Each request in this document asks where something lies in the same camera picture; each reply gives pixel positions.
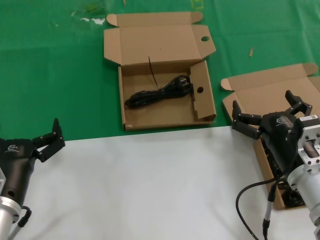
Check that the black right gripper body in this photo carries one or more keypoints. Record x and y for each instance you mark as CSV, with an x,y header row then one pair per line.
x,y
281,140

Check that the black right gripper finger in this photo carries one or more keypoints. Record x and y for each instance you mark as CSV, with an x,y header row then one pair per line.
x,y
247,123
302,107

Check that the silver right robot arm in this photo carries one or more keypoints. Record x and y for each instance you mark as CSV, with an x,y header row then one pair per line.
x,y
306,190

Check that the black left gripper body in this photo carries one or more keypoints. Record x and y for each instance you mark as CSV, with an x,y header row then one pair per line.
x,y
17,160

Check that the cardboard box with round holes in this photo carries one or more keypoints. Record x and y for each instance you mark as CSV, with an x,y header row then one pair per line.
x,y
155,40

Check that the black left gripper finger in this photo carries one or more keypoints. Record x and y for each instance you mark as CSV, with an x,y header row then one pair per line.
x,y
51,143

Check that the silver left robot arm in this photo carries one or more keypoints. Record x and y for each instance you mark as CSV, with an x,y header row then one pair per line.
x,y
7,213

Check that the green table mat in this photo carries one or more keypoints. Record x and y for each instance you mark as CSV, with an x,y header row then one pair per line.
x,y
50,75

